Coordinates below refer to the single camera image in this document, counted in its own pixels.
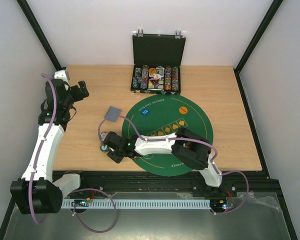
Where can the black poker chip case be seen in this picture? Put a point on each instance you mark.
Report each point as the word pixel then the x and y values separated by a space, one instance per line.
pixel 157 51

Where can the black aluminium frame post left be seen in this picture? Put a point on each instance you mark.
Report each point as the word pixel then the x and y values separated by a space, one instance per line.
pixel 32 20

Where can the triangular all in button in case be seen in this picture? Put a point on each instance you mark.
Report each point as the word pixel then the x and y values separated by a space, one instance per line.
pixel 153 82

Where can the round green poker mat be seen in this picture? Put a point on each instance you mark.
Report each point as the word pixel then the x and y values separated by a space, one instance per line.
pixel 164 118

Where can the orange big blind button in case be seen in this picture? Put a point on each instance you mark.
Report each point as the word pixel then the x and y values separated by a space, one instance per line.
pixel 152 71

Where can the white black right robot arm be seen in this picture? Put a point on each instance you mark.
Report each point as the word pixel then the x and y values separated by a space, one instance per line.
pixel 188 147

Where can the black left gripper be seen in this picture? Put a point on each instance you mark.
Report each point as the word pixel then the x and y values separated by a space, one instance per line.
pixel 79 95

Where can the white dealer button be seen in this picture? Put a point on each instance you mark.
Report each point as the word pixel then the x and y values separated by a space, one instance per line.
pixel 158 76

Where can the leftmost chip row in case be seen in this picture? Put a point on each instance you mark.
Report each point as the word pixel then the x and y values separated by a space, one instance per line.
pixel 137 78

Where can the blue small blind button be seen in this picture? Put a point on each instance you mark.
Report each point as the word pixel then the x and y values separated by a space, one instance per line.
pixel 145 112

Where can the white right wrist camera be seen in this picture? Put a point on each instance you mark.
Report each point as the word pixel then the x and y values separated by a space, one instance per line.
pixel 103 136

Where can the black aluminium frame post right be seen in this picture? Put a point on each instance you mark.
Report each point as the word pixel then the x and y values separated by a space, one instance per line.
pixel 268 17

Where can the black aluminium frame post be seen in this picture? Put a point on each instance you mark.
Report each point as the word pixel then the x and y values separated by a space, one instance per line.
pixel 32 20
pixel 268 17

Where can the white slotted cable duct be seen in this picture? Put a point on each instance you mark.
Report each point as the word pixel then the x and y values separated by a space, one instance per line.
pixel 136 204

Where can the orange big blind button on mat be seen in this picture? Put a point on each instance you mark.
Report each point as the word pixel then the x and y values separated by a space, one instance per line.
pixel 183 110

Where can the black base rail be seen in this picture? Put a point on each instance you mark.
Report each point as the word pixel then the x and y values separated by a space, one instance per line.
pixel 192 182

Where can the chip row in case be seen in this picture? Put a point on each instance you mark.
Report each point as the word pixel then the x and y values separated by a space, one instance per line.
pixel 175 78
pixel 168 78
pixel 144 77
pixel 137 78

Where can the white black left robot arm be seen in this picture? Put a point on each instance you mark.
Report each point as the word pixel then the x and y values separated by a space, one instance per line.
pixel 36 192

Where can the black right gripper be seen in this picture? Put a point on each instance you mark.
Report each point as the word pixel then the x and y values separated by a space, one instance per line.
pixel 110 146

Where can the teal poker chip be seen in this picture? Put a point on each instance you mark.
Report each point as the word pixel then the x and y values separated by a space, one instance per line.
pixel 104 148

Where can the blue patterned card deck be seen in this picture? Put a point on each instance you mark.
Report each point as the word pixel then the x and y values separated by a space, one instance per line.
pixel 112 114

